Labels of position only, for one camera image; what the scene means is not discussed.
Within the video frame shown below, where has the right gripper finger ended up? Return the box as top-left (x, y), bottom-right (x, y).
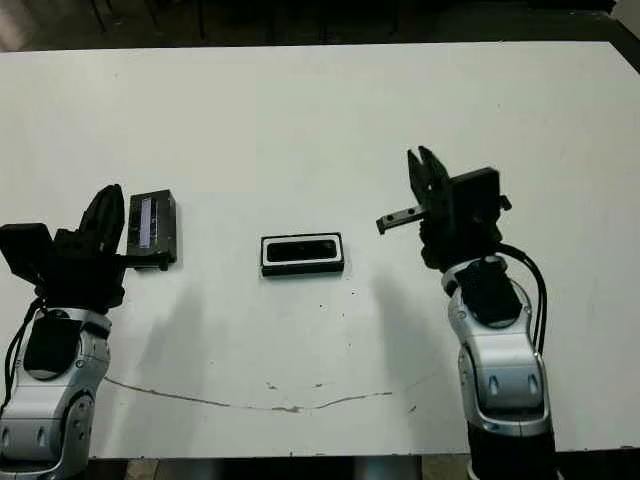
top-left (419, 145), bottom-right (452, 189)
top-left (407, 146), bottom-right (433, 208)

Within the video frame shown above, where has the black box base white insert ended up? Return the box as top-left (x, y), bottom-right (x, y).
top-left (259, 230), bottom-right (347, 279)

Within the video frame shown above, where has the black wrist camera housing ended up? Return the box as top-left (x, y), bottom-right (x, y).
top-left (446, 168), bottom-right (513, 237)
top-left (0, 223), bottom-right (55, 292)

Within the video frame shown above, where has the black box lid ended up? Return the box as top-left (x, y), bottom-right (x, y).
top-left (125, 188), bottom-right (181, 274)

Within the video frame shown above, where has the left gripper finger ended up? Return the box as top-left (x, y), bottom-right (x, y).
top-left (110, 184), bottom-right (127, 257)
top-left (79, 184), bottom-right (114, 254)

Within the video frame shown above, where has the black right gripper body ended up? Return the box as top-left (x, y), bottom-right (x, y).
top-left (375, 176), bottom-right (504, 274)

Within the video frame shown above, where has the black left wrist camera housing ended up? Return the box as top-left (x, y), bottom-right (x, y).
top-left (0, 223), bottom-right (55, 292)

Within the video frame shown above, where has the black right wrist camera housing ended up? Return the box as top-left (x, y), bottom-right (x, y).
top-left (446, 168), bottom-right (513, 237)

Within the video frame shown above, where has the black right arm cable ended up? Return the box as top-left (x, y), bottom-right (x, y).
top-left (499, 243), bottom-right (550, 352)

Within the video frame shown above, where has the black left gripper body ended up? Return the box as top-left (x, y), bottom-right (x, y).
top-left (34, 228), bottom-right (171, 314)

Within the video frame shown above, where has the grey cylindrical leg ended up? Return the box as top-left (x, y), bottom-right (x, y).
top-left (357, 455), bottom-right (427, 480)

